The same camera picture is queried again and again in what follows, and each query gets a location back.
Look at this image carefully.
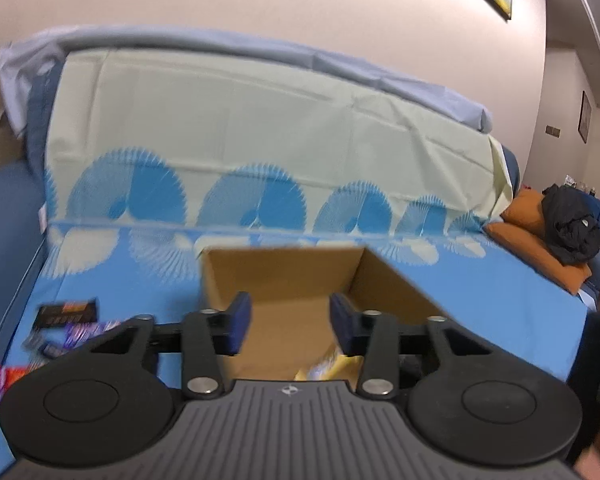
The light blue sheet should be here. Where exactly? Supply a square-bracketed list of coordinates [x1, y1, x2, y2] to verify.
[0, 23, 494, 142]

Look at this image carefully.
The orange pillow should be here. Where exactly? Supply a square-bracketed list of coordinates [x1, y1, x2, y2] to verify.
[500, 188, 549, 232]
[482, 220, 594, 297]

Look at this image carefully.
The purple white-label snack packet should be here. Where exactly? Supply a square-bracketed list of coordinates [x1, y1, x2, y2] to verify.
[62, 321, 130, 351]

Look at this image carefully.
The red snack packet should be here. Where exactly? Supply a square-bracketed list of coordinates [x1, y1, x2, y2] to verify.
[0, 364, 43, 403]

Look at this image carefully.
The black garment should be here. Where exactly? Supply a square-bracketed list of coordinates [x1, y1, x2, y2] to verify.
[540, 183, 600, 266]

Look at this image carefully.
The brown cardboard box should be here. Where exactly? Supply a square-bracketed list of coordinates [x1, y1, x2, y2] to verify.
[200, 245, 452, 382]

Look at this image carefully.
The blue fan-printed bedsheet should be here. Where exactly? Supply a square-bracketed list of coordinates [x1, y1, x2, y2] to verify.
[0, 49, 592, 480]

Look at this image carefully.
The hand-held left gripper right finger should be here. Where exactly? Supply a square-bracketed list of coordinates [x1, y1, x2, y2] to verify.
[328, 293, 487, 402]

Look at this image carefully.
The yellow snack packet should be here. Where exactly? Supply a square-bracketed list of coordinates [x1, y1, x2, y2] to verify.
[293, 346, 364, 381]

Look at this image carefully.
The small framed wall picture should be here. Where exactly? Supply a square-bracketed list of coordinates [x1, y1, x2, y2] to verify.
[578, 90, 592, 145]

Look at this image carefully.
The black biscuit packet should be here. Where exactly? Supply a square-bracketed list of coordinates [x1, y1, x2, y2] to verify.
[34, 298, 99, 331]

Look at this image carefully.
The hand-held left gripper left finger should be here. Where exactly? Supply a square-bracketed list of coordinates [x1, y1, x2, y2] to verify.
[86, 291, 253, 402]

